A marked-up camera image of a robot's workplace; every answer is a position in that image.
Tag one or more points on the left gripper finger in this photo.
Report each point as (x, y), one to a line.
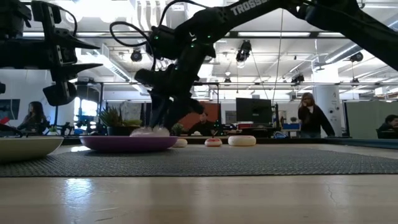
(71, 71)
(77, 43)

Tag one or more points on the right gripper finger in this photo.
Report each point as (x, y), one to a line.
(157, 113)
(174, 116)

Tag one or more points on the large green striped donut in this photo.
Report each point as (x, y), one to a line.
(146, 132)

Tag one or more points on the large pink frosted donut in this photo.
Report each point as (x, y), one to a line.
(242, 140)

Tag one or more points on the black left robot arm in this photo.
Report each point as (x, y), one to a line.
(18, 56)

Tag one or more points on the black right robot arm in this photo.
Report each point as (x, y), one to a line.
(248, 9)

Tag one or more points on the small background potted plant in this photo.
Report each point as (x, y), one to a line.
(177, 128)

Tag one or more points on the person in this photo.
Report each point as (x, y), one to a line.
(34, 119)
(388, 124)
(202, 126)
(312, 118)

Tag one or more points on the orange partition panel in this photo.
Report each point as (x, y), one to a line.
(211, 118)

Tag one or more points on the purple round plate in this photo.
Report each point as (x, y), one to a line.
(127, 143)

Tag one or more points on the green potted plant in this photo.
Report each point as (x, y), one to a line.
(113, 123)

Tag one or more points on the small red frosted donut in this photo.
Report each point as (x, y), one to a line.
(213, 142)

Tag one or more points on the black ceiling spot lamp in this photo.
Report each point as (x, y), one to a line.
(356, 57)
(136, 56)
(244, 51)

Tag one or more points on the grey woven placemat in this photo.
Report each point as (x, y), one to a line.
(217, 161)

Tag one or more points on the red storage box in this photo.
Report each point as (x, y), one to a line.
(245, 126)

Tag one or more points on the black computer monitor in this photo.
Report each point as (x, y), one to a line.
(253, 110)

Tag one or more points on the cream round plate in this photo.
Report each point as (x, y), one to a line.
(25, 147)

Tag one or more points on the blue storage box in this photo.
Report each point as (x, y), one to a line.
(290, 126)

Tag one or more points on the white round pillar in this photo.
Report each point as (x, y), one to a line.
(328, 102)

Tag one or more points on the grey green partition panel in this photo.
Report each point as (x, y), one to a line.
(367, 119)

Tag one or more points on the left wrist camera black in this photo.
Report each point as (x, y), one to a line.
(59, 93)

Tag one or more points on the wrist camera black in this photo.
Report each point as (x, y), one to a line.
(59, 93)
(152, 77)

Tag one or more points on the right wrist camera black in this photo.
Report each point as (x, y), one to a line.
(152, 77)

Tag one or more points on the dark wall picture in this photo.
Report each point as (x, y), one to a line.
(9, 109)

